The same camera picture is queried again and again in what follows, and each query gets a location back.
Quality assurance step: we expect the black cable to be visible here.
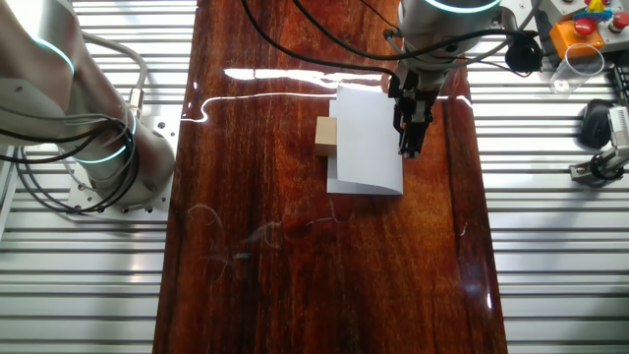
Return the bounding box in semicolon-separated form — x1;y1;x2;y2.
293;0;541;63
240;0;400;81
0;117;143;215

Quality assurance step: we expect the thick grey connector cable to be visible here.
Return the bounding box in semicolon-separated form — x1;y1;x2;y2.
81;31;149;120

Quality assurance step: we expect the colourful plastic toy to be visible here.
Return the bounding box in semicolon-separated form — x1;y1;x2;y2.
572;0;614;24

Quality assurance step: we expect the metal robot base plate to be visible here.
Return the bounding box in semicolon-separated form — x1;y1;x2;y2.
66;115;182;222

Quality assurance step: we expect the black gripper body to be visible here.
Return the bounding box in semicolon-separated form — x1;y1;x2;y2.
387;66;446;107

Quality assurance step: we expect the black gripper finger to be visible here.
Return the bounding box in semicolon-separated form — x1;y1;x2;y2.
392;101;434;133
398;122;425;159

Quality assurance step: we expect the grey control button box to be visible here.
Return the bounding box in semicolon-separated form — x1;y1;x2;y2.
538;0;629;68

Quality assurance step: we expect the red emergency stop button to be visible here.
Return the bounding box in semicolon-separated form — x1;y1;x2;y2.
548;17;606;61

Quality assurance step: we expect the black keyboard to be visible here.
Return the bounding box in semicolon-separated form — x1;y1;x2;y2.
611;64;629;107

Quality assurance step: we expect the black computer mouse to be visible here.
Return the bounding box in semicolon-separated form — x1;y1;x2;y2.
579;97;614;149

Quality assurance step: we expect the glossy dark wooden board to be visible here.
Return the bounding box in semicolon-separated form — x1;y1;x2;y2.
151;0;508;354

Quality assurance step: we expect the white paper sheet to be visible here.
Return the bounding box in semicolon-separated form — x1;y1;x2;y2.
326;86;405;197

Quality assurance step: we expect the small wooden block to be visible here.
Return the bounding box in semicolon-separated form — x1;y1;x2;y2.
314;116;339;158

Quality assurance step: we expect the clear plastic cup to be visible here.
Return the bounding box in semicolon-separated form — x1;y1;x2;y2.
548;42;606;95

